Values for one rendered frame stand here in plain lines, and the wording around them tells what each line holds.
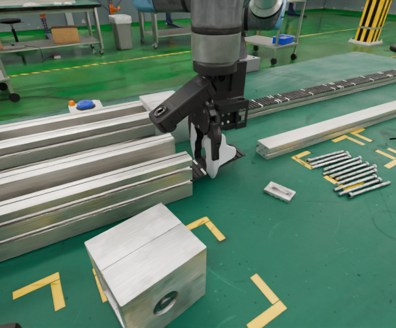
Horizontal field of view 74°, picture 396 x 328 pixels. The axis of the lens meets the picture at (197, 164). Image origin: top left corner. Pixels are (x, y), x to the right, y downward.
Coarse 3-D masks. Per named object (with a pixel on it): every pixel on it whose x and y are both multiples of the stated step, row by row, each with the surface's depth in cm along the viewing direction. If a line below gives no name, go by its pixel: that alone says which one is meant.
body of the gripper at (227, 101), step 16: (240, 64) 43; (224, 80) 43; (240, 80) 44; (224, 96) 45; (240, 96) 46; (192, 112) 48; (208, 112) 43; (224, 112) 44; (208, 128) 44; (224, 128) 47
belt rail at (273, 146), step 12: (372, 108) 74; (384, 108) 74; (336, 120) 68; (348, 120) 68; (360, 120) 68; (372, 120) 72; (384, 120) 74; (288, 132) 63; (300, 132) 63; (312, 132) 63; (324, 132) 63; (336, 132) 67; (348, 132) 68; (264, 144) 58; (276, 144) 58; (288, 144) 59; (300, 144) 62; (264, 156) 59; (276, 156) 59
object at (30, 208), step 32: (64, 160) 43; (96, 160) 44; (128, 160) 47; (160, 160) 43; (0, 192) 39; (32, 192) 42; (64, 192) 37; (96, 192) 39; (128, 192) 41; (160, 192) 45; (0, 224) 35; (32, 224) 36; (64, 224) 39; (96, 224) 42; (0, 256) 37
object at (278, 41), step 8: (288, 0) 368; (296, 0) 376; (304, 0) 386; (304, 8) 397; (248, 40) 440; (256, 40) 440; (264, 40) 440; (272, 40) 419; (280, 40) 410; (288, 40) 415; (296, 40) 422; (256, 48) 490; (272, 48) 403; (280, 48) 404; (296, 48) 429; (296, 56) 433; (272, 64) 414
